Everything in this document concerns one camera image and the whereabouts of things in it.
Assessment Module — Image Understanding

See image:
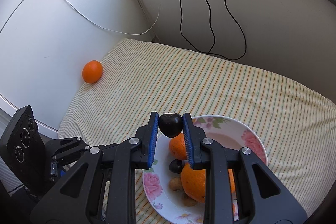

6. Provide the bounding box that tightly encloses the smooth oval orange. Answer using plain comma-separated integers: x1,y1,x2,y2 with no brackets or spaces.
82,60,103,84

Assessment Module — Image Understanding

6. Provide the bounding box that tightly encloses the black cable right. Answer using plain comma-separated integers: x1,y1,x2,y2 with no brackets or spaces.
207,0,247,62

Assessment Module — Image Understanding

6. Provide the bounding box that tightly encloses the white floral plate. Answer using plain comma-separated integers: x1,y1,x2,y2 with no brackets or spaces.
142,114,269,224

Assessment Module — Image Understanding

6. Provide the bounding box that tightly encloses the black cable left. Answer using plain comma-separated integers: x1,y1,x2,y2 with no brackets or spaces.
178,0,219,55

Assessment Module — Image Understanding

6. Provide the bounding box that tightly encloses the large orange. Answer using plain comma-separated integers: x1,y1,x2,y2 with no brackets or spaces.
180,162,236,204

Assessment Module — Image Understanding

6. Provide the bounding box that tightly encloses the dark plum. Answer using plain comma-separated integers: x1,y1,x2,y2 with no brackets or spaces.
158,113,183,139

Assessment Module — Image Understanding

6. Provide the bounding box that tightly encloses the brown longan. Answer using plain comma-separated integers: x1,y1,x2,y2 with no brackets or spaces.
182,192,198,207
169,177,184,192

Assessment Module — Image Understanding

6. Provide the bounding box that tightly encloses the black cable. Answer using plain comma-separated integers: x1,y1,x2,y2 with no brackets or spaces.
193,0,217,55
178,0,219,55
207,0,247,62

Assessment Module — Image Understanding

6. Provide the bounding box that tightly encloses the striped tablecloth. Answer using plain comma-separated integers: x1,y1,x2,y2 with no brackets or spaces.
58,39,335,215

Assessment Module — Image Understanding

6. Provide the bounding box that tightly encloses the black cable middle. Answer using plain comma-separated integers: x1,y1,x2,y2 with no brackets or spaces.
193,0,217,55

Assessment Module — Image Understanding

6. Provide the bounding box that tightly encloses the dark cherry in plate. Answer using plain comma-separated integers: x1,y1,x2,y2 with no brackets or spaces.
169,159,185,174

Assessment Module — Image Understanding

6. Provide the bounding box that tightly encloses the tangerine edge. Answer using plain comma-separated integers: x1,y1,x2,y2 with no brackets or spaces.
169,133,187,160

